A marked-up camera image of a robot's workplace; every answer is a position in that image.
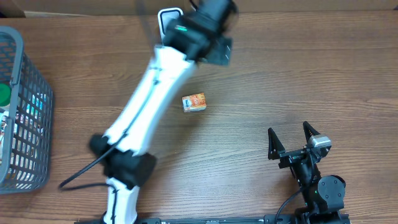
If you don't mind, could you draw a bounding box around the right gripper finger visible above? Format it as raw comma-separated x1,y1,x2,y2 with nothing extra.
268,128,285,154
303,121,320,143

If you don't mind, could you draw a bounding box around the orange tissue pack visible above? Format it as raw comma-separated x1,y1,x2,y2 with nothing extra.
182,93,206,113

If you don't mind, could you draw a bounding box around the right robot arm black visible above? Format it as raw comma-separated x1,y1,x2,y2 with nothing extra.
267,121,350,223

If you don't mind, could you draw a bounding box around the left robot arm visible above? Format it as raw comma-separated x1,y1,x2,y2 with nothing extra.
89,0,238,223

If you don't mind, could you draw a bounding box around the white barcode scanner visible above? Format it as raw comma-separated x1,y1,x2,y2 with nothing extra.
157,7,183,42

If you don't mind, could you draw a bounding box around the teal snack packet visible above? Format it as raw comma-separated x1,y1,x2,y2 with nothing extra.
26,94,47,119

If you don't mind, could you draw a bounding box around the grey plastic shopping basket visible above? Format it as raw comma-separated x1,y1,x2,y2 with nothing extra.
1,26,55,195

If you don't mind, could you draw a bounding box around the green bottle cap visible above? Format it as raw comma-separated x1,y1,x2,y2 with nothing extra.
0,83,12,107

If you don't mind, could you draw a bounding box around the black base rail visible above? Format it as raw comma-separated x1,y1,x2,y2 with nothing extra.
74,213,351,224

